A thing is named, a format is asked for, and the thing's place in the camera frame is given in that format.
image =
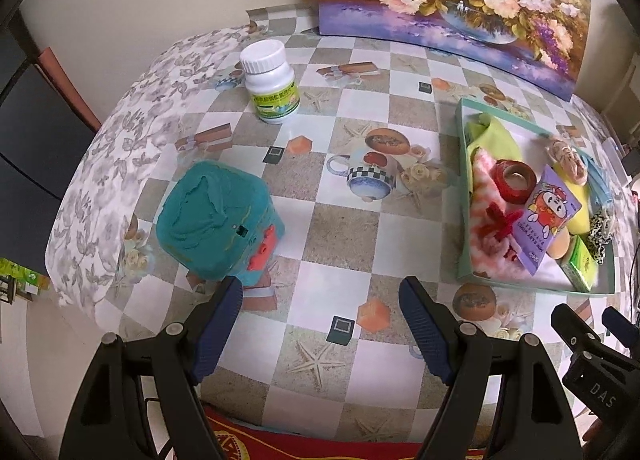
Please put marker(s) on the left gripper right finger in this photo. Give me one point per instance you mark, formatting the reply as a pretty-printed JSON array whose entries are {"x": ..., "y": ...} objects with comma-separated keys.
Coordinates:
[{"x": 532, "y": 418}]

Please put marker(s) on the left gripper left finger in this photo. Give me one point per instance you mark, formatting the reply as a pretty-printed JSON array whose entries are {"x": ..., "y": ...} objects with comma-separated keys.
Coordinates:
[{"x": 108, "y": 419}]

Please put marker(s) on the green tissue packet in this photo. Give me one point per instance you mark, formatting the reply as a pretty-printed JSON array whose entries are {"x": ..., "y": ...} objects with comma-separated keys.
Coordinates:
[{"x": 579, "y": 266}]

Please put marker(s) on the round beige makeup puff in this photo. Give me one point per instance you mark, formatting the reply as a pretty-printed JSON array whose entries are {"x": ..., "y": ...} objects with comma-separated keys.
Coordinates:
[{"x": 558, "y": 247}]

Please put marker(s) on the leopard print scrunchie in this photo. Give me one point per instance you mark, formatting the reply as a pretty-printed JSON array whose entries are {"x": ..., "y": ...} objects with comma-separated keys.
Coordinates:
[{"x": 600, "y": 235}]

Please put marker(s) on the pink white striped towel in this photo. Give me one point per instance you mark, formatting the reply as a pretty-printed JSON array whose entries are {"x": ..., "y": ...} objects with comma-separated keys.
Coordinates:
[{"x": 492, "y": 248}]

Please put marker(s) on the purple cartoon wipes packet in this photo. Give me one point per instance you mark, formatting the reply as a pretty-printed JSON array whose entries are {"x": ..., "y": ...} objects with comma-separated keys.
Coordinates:
[{"x": 550, "y": 206}]

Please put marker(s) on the red tape roll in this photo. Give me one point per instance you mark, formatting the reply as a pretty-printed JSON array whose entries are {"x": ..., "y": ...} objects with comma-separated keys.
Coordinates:
[{"x": 515, "y": 180}]

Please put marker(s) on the pink fabric scrunchie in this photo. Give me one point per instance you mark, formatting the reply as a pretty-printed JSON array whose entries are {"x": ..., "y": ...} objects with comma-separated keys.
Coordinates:
[{"x": 560, "y": 152}]

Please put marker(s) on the lime green cloth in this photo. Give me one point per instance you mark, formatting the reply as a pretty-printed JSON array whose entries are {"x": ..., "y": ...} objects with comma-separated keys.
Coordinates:
[{"x": 487, "y": 132}]

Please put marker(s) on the red white knot toy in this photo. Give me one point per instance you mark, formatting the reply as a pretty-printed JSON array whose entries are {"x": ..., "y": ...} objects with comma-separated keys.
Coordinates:
[{"x": 500, "y": 223}]

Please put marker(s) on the light blue face mask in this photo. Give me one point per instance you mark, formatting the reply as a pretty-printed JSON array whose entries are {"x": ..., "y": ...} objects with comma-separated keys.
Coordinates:
[{"x": 599, "y": 192}]

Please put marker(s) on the right hand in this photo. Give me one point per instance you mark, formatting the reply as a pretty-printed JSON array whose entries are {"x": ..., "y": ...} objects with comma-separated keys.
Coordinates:
[{"x": 594, "y": 433}]

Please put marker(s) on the teal shallow box tray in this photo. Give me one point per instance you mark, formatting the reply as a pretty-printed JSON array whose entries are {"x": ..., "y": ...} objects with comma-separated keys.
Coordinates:
[{"x": 516, "y": 208}]

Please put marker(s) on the white power strip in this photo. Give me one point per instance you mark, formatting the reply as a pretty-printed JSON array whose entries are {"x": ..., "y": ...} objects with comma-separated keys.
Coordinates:
[{"x": 610, "y": 150}]

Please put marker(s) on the teal toy box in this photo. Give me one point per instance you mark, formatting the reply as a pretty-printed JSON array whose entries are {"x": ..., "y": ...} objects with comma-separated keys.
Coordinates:
[{"x": 220, "y": 221}]

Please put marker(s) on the white green pill bottle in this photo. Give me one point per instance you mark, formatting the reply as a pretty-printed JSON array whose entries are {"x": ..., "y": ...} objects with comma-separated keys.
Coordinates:
[{"x": 270, "y": 81}]

